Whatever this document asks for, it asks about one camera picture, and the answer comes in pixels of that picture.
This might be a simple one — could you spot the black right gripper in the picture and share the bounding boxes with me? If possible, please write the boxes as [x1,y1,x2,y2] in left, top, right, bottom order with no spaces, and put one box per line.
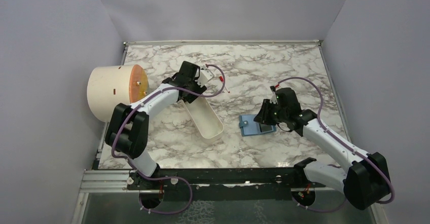
[254,98,288,126]

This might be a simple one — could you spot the black credit card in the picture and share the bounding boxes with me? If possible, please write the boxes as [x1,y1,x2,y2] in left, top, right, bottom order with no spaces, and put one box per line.
[260,124,276,134]

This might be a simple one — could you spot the blue leather card holder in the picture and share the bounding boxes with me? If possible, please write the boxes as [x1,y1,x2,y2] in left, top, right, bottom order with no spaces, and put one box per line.
[238,115,274,137]

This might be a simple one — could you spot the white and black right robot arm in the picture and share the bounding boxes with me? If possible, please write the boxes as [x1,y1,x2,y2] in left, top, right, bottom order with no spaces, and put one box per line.
[254,86,395,210]

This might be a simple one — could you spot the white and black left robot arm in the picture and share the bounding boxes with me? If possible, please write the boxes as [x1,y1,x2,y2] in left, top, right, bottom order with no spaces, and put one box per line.
[104,61,214,189]

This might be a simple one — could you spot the small red white pen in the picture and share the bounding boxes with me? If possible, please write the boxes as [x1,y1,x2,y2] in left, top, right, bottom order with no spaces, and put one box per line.
[219,76,230,94]

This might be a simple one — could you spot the white oblong plastic tray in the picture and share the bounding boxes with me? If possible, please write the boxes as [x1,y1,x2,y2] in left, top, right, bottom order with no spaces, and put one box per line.
[181,97,224,144]

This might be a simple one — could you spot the cream cylinder with orange disc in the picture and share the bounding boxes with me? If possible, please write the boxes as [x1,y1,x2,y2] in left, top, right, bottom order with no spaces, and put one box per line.
[87,64,149,123]

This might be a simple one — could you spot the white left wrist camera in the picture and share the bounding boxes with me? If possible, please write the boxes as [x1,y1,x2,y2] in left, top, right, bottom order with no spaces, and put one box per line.
[196,67,214,87]

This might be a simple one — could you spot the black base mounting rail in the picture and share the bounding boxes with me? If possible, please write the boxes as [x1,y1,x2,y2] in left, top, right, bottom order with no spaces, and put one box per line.
[127,167,314,202]

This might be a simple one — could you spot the aluminium frame rail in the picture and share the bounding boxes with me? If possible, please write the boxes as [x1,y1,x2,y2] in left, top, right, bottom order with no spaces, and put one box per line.
[71,170,139,223]

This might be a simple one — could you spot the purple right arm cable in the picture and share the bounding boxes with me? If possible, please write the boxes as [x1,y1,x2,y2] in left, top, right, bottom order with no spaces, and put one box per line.
[270,77,396,214]

